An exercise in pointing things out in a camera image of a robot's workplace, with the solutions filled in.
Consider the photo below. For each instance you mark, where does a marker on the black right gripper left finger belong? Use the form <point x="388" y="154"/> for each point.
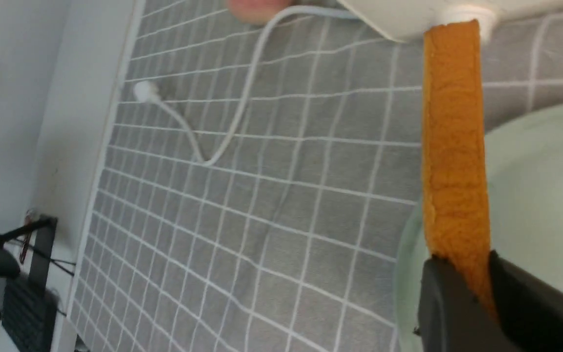
<point x="450" y="318"/>

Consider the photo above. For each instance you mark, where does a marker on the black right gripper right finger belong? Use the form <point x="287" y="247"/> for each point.
<point x="530" y="311"/>

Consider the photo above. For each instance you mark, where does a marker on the toast slice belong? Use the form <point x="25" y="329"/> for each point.
<point x="455" y="194"/>

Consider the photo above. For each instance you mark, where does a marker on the white two-slot toaster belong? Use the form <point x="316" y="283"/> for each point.
<point x="404" y="20"/>

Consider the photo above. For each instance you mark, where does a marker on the light green plate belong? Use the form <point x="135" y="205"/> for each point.
<point x="524" y="168"/>

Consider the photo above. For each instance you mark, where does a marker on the grey checked tablecloth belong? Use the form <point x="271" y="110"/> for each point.
<point x="288" y="243"/>

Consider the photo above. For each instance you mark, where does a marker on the pink peach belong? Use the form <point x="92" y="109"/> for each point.
<point x="256" y="12"/>

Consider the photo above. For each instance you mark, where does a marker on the black equipment beside table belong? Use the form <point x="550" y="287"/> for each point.
<point x="29" y="309"/>

